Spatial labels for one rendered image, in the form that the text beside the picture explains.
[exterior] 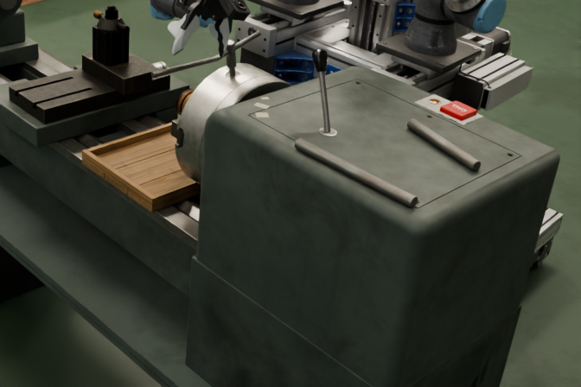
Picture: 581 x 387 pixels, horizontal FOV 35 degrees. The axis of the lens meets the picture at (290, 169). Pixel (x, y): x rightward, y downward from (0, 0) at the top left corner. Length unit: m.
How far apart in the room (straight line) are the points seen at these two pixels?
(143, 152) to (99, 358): 0.91
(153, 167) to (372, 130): 0.75
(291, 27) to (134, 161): 0.70
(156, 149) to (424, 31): 0.81
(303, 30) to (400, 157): 1.15
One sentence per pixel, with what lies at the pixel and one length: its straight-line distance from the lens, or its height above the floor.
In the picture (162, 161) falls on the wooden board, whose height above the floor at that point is 0.89.
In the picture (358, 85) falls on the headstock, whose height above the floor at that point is 1.25.
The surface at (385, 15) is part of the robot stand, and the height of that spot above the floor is 1.18.
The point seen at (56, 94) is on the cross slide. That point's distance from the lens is 2.64.
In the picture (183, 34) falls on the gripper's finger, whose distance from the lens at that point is 1.91.
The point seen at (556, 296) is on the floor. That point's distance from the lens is 3.82.
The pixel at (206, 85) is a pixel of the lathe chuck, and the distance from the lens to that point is 2.14.
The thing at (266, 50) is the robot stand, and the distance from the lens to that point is 2.80.
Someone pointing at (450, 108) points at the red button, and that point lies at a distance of 2.05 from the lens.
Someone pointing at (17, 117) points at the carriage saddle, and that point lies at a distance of 2.63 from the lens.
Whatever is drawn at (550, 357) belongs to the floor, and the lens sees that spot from 3.50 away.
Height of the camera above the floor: 2.09
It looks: 29 degrees down
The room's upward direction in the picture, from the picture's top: 7 degrees clockwise
